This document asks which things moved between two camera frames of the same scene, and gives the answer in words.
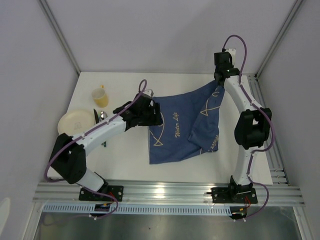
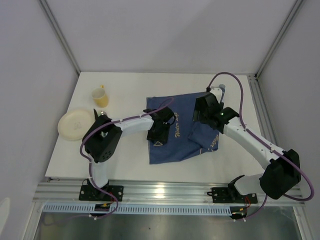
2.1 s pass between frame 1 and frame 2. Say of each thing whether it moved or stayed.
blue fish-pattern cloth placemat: stayed
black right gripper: moved
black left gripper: moved
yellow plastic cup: stayed
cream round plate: stayed
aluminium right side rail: stayed
